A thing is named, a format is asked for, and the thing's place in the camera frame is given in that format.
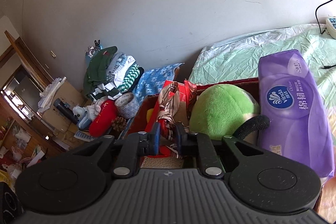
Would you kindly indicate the black cylinder bottle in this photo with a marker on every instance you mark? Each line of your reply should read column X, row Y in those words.
column 65, row 109

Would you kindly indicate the wooden cabinet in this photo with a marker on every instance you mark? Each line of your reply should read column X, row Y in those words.
column 23, row 98

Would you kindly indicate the brown pine cone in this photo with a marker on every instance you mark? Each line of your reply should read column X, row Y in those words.
column 119, row 124

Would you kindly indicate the white power strip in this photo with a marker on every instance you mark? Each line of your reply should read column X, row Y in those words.
column 331, row 27

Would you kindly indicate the red cardboard container box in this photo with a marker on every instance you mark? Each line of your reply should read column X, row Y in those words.
column 139, row 111

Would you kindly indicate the green printed bed sheet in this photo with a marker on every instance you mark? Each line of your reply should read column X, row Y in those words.
column 236, row 58

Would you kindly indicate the black clip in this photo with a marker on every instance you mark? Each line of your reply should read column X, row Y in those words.
column 97, row 43

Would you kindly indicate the purple tissue pack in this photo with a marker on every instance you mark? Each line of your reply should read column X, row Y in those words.
column 294, row 108

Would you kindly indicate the brown cardboard box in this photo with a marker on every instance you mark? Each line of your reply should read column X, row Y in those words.
column 63, row 108

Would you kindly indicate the stack of folded clothes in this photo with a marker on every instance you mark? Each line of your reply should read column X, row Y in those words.
column 110, row 74

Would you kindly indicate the tall red carton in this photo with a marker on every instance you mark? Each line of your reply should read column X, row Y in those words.
column 189, row 90

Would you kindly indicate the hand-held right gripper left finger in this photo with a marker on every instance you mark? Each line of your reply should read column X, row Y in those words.
column 157, row 136

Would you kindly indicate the red cream patterned cloth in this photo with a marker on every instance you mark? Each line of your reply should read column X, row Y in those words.
column 168, row 108

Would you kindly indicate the printed tape roll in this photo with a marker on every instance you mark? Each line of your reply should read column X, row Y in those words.
column 126, row 106

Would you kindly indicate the blue floral cloth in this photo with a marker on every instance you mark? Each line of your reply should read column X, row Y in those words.
column 155, row 77

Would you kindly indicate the white paper bundle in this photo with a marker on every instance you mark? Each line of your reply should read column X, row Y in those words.
column 50, row 92

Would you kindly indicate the red pouch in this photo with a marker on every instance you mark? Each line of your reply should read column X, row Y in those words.
column 103, row 116

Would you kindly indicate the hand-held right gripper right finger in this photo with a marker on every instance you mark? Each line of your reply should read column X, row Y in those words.
column 179, row 137

